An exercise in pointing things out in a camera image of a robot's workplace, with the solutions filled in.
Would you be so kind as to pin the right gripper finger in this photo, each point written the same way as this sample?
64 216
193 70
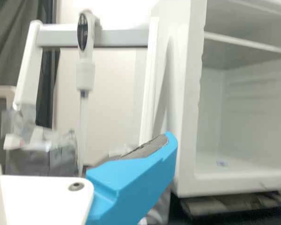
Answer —
131 182

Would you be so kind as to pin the black tray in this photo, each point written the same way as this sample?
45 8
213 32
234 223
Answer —
224 204

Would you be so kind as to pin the pipette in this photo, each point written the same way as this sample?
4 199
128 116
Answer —
85 70

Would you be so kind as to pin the white incubator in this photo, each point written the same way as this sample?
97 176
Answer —
248 117

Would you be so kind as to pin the white pipette stand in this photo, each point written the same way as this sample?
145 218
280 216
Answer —
28 65

